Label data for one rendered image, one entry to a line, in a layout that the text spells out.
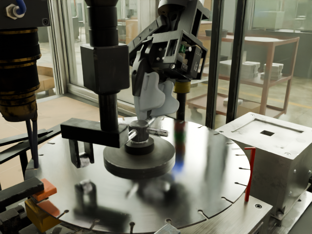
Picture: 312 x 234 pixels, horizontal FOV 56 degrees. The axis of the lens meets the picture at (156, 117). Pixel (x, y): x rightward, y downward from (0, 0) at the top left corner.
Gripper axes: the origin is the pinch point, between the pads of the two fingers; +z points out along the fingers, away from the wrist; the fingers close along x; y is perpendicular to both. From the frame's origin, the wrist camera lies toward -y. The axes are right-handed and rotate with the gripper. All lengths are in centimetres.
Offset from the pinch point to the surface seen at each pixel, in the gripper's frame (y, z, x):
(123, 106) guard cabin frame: -58, -12, 42
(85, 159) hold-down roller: 1.7, 7.5, -9.9
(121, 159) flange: 2.5, 6.4, -4.5
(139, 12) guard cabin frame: -40, -41, 24
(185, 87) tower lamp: -8.9, -12.7, 19.2
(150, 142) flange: 4.1, 3.1, -1.2
